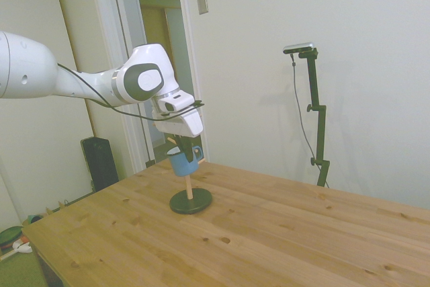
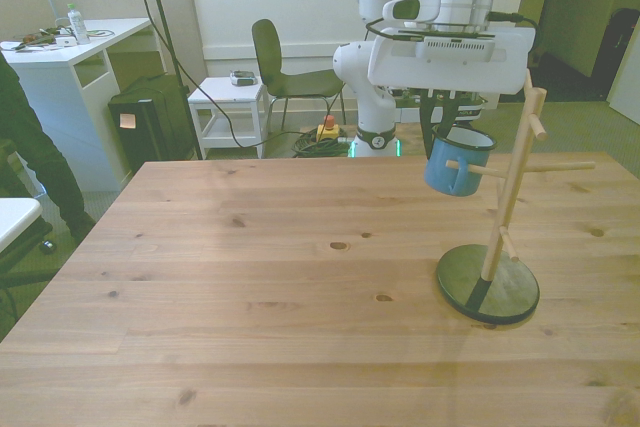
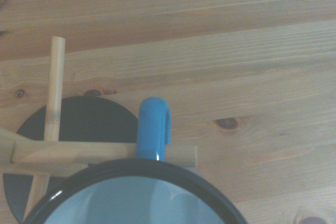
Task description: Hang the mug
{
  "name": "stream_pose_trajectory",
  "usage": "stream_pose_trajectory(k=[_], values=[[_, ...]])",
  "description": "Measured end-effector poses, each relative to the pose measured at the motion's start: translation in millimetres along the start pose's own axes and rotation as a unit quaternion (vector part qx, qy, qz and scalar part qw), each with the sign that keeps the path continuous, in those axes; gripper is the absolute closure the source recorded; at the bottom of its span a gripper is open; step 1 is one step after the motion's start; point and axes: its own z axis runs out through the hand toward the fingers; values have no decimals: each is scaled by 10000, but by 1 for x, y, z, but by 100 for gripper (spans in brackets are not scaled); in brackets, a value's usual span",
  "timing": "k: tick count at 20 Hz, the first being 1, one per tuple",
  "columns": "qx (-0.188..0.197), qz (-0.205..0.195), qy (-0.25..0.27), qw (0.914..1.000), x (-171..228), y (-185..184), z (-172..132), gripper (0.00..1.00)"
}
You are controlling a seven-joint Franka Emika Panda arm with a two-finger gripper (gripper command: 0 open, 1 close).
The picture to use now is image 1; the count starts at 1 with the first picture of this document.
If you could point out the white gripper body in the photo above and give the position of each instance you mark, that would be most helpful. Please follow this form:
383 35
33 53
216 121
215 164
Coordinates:
178 125

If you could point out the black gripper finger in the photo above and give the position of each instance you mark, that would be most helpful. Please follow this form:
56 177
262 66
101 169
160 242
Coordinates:
180 142
191 149

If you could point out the black camera stand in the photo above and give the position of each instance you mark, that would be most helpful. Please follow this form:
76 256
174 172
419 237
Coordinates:
319 125

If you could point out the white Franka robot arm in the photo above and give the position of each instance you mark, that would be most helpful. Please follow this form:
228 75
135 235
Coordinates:
27 65

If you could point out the silver exterior camera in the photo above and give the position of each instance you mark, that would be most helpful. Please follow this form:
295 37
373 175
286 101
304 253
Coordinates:
299 47

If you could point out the metal wall switch plate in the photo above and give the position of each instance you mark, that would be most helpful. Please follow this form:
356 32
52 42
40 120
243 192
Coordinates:
202 2

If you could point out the wooden mug tree, black base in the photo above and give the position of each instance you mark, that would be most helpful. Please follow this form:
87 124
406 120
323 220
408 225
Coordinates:
191 203

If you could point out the white floor object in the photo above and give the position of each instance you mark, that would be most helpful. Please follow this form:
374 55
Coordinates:
23 247

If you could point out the blue enamel mug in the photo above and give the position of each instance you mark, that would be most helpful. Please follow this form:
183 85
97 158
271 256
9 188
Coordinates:
181 166

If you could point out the green floor object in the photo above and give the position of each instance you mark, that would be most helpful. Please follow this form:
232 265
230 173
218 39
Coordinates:
8 236

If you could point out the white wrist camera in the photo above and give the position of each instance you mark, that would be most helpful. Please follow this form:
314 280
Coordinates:
174 102

